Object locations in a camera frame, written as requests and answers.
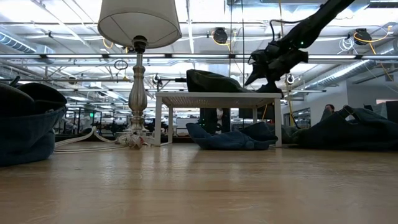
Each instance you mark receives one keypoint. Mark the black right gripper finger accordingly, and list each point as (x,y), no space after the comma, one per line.
(255,76)
(270,88)

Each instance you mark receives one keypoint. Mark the blue denim baseball cap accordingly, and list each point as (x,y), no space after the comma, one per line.
(28,140)
(230,141)

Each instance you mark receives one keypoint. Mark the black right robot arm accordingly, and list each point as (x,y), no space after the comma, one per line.
(314,21)

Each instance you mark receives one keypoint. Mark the white perforated metal shelf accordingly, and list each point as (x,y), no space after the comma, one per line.
(217,99)

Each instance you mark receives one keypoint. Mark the black equipment cabinet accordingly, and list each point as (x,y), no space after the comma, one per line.
(210,116)

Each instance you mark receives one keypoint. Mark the person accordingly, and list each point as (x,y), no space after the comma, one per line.
(328,110)

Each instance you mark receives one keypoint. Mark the black monitor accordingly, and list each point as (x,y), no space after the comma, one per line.
(392,112)

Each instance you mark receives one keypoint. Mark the white shade silver table lamp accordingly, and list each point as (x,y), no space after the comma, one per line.
(140,21)

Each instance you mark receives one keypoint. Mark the black aluminium table frame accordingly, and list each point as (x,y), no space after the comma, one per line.
(77,137)

